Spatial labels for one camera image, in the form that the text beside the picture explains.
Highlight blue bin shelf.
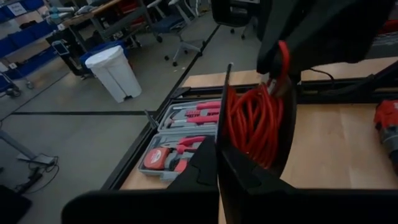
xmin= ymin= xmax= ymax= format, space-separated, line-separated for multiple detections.
xmin=0 ymin=0 xmax=63 ymax=80

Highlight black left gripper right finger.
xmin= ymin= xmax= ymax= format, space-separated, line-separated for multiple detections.
xmin=217 ymin=144 xmax=296 ymax=191

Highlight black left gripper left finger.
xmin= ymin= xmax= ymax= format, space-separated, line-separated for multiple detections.
xmin=169 ymin=136 xmax=219 ymax=190

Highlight black floor cable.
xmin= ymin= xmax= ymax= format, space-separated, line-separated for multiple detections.
xmin=14 ymin=155 xmax=60 ymax=194

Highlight wooden workbench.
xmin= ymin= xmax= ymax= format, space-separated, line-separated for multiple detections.
xmin=46 ymin=0 xmax=149 ymax=43

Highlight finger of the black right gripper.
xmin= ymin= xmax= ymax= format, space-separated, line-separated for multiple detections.
xmin=256 ymin=30 xmax=281 ymax=78
xmin=287 ymin=43 xmax=303 ymax=83

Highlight black frame bracket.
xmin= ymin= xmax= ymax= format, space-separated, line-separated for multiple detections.
xmin=144 ymin=109 xmax=160 ymax=130

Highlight red tape measure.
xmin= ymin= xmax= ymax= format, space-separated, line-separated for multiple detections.
xmin=142 ymin=147 xmax=171 ymax=171

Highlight grey tool case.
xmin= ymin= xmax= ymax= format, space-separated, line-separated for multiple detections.
xmin=137 ymin=98 xmax=224 ymax=182

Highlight grey floor stand base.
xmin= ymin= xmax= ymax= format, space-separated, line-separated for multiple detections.
xmin=0 ymin=129 xmax=57 ymax=166

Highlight red handled screwdriver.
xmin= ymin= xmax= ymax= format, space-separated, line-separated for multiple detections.
xmin=172 ymin=100 xmax=222 ymax=113
xmin=169 ymin=114 xmax=220 ymax=129

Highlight red black utility knife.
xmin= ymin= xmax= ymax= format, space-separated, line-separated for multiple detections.
xmin=173 ymin=157 xmax=190 ymax=174

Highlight red cordless drill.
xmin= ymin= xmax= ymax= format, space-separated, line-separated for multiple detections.
xmin=373 ymin=99 xmax=398 ymax=170

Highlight black office chair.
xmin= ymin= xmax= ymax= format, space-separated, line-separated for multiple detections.
xmin=210 ymin=0 xmax=261 ymax=40

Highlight thin red wire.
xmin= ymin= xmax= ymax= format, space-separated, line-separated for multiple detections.
xmin=224 ymin=40 xmax=292 ymax=170

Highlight white plastic object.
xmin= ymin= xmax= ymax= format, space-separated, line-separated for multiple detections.
xmin=84 ymin=45 xmax=143 ymax=104

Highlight black right camera cable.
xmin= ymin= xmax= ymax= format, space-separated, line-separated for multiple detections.
xmin=306 ymin=67 xmax=337 ymax=91

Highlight red handled pliers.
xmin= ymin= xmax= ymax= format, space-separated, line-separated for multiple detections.
xmin=174 ymin=135 xmax=206 ymax=156

